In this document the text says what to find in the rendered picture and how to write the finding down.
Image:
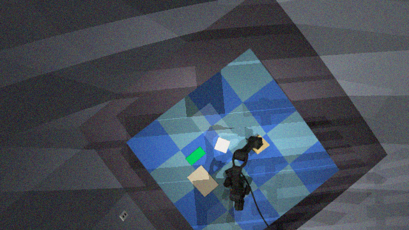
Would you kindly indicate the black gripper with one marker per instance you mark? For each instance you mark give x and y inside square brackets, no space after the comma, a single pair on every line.
[228,183]

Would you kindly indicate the green rectangular block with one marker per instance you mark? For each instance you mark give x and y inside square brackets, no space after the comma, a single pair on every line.
[195,156]

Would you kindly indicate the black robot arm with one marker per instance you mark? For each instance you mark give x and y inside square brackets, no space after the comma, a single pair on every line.
[238,193]

